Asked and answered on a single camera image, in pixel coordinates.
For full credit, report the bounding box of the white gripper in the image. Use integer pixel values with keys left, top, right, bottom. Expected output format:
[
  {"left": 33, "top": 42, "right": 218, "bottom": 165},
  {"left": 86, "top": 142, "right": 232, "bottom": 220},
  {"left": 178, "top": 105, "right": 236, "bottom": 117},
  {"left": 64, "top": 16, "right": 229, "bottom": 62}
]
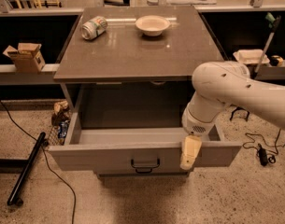
[{"left": 180, "top": 109, "right": 214, "bottom": 170}]

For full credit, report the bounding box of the grey drawer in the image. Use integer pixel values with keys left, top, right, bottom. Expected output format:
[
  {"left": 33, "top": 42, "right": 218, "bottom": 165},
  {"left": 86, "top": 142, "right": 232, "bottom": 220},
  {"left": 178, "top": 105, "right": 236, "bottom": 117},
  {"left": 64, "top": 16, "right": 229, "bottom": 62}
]
[
  {"left": 48, "top": 83, "right": 243, "bottom": 175},
  {"left": 97, "top": 172, "right": 190, "bottom": 178}
]

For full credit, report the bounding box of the white takeout container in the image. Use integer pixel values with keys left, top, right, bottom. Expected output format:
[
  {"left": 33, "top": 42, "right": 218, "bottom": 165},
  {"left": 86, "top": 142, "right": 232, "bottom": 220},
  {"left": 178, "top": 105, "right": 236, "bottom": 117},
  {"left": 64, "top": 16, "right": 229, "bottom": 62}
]
[{"left": 233, "top": 49, "right": 263, "bottom": 64}]

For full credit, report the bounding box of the black metal pole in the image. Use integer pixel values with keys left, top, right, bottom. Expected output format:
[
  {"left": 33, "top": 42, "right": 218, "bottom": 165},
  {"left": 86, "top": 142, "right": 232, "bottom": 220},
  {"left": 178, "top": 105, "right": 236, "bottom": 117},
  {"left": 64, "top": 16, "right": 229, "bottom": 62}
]
[{"left": 7, "top": 132, "right": 46, "bottom": 206}]

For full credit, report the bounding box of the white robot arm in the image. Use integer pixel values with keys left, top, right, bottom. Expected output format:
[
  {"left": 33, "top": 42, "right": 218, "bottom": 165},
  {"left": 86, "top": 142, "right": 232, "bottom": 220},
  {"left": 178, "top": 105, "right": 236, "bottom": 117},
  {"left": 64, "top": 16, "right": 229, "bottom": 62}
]
[{"left": 180, "top": 62, "right": 285, "bottom": 170}]

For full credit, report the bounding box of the grey drawer cabinet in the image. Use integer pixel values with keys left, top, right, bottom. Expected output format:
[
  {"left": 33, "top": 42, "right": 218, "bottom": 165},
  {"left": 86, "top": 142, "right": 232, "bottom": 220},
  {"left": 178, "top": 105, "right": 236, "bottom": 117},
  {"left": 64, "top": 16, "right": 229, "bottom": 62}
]
[{"left": 53, "top": 6, "right": 225, "bottom": 179}]

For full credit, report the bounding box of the crushed green soda can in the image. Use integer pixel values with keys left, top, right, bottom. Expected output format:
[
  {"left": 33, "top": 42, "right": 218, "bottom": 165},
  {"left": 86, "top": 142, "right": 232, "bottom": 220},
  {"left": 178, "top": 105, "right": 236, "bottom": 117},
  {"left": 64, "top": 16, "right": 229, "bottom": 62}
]
[{"left": 81, "top": 16, "right": 107, "bottom": 40}]

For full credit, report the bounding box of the yellow tape measure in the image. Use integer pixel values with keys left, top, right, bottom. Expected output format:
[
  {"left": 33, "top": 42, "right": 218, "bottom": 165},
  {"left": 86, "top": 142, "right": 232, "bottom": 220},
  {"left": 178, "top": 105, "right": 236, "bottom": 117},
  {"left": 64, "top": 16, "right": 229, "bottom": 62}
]
[{"left": 270, "top": 55, "right": 283, "bottom": 66}]

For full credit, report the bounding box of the open cardboard box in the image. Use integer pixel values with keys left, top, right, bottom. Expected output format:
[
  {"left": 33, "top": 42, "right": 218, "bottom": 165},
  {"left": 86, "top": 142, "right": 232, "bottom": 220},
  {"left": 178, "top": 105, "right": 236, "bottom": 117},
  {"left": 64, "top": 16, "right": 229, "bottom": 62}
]
[{"left": 3, "top": 43, "right": 45, "bottom": 74}]

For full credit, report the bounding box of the grey top drawer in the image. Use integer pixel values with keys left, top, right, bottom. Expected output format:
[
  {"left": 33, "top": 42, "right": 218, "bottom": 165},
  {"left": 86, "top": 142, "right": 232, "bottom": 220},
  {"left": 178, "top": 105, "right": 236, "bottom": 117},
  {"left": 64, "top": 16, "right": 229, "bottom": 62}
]
[{"left": 48, "top": 83, "right": 243, "bottom": 175}]

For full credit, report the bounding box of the white paper bowl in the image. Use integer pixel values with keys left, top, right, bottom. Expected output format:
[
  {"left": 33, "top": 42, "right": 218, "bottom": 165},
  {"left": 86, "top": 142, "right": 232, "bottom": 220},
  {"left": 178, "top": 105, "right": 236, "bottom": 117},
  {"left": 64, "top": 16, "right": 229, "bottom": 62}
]
[{"left": 135, "top": 15, "right": 170, "bottom": 37}]

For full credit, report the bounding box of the grey bottom drawer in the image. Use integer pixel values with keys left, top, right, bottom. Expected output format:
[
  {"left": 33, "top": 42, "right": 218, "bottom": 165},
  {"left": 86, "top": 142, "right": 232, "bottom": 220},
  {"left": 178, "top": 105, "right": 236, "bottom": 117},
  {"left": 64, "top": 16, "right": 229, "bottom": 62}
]
[{"left": 97, "top": 172, "right": 190, "bottom": 178}]

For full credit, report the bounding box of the grabber reacher tool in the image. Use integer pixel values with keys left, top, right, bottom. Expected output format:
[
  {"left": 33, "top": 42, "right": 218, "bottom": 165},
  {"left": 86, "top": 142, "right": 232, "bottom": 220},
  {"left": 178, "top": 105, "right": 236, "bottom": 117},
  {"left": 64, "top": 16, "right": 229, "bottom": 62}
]
[{"left": 229, "top": 12, "right": 282, "bottom": 122}]

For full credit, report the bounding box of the black floor cable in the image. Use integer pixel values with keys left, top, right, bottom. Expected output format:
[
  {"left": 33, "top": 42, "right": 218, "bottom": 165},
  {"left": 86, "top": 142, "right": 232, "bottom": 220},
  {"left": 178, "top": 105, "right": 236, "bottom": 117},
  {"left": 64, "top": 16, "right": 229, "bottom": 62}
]
[{"left": 0, "top": 91, "right": 78, "bottom": 224}]

